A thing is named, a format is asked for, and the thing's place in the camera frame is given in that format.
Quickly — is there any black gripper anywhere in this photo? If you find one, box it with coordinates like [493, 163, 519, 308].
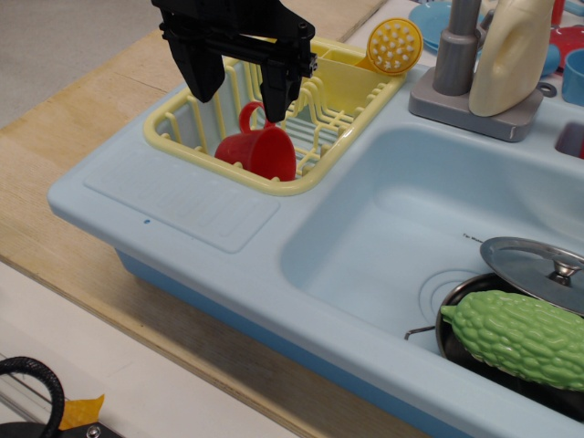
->
[152, 1, 317, 121]

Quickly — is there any red plastic cup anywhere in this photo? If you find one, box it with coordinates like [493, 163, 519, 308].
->
[214, 101, 297, 182]

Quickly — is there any blue cup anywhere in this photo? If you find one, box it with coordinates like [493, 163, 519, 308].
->
[561, 48, 584, 106]

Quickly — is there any yellow dish rack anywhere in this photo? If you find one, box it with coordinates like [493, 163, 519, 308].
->
[143, 38, 406, 196]

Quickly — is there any yellow round scrub brush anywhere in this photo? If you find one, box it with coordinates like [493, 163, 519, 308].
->
[356, 18, 423, 76]

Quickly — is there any blue plate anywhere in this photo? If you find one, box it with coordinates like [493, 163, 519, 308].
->
[408, 0, 487, 52]

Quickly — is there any grey toy faucet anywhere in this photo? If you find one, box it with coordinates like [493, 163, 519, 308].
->
[409, 1, 543, 142]

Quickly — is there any light blue toy sink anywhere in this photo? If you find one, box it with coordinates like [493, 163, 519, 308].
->
[47, 88, 583, 437]

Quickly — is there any cream plastic bottle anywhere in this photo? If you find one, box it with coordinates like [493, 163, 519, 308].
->
[469, 0, 554, 117]

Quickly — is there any blue bowl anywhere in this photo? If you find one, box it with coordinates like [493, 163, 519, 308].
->
[540, 44, 561, 78]

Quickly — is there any red plastic dish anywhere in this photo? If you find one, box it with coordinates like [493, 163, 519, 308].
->
[549, 26, 583, 71]

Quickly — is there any steel pot lid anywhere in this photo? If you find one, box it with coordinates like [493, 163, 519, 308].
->
[480, 237, 583, 316]

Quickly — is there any yellow tape piece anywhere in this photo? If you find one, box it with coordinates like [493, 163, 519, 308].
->
[58, 394, 105, 431]

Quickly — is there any green bitter gourd toy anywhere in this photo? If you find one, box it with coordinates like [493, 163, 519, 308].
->
[441, 290, 583, 391]

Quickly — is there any black device with screw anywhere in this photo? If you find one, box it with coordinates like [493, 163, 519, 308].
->
[1, 422, 122, 438]

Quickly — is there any steel pot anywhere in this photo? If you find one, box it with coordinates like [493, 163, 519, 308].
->
[405, 273, 583, 422]

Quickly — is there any black braided cable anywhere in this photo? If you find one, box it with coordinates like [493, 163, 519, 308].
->
[0, 356, 66, 438]

